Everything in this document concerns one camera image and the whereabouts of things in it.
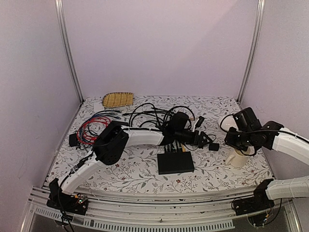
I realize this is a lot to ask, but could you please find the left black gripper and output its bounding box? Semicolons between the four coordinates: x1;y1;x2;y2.
175;129;213;146

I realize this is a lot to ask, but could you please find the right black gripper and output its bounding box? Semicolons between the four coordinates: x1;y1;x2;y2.
225;127;254;152

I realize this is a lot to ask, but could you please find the black cable tangle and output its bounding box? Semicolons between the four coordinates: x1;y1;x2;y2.
122;102;206;155

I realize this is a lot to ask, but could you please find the black network switch box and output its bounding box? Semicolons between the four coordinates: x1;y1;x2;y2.
157;152;194;175

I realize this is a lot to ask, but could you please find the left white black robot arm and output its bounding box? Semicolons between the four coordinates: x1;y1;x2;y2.
46;121;214;215

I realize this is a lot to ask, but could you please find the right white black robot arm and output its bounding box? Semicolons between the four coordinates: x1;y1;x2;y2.
225;121;309;216

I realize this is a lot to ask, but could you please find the black plug adapter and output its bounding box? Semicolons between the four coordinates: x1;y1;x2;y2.
208;143;220;151

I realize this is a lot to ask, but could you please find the white floral table mat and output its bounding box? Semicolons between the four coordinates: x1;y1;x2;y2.
50;95;276;194

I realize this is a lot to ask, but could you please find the cream ceramic mug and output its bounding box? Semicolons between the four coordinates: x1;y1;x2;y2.
225;149;248;168

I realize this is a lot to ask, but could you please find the white ceramic bowl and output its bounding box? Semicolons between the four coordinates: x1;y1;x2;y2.
218;116;239;131

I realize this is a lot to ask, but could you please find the woven bamboo tray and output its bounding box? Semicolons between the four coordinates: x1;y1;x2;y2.
102;92;134;108

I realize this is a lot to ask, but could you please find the white card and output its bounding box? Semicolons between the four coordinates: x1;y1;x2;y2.
94;102;105;113

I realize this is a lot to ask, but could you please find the black power adapter box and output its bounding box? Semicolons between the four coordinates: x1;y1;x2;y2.
69;133;79;147

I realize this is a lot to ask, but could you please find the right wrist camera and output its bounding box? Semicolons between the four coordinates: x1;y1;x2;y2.
233;107;262;132

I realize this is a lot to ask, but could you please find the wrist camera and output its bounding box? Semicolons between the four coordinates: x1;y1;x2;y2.
167;112;189;131
233;107;262;132

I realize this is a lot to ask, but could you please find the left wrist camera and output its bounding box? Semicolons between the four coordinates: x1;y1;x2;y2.
167;112;189;131

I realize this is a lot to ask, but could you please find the aluminium front rail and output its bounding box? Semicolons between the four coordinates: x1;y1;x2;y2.
20;186;302;232

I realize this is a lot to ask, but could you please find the red and blue wire bundle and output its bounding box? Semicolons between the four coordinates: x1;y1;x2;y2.
76;110;123;145

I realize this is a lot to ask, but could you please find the right aluminium frame post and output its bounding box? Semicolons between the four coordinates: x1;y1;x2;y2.
237;0;266;105

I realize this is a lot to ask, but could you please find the aluminium frame post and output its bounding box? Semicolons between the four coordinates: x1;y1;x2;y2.
55;0;84;104
237;0;266;105

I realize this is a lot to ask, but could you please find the left aluminium frame post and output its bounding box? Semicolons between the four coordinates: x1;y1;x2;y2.
55;0;84;104

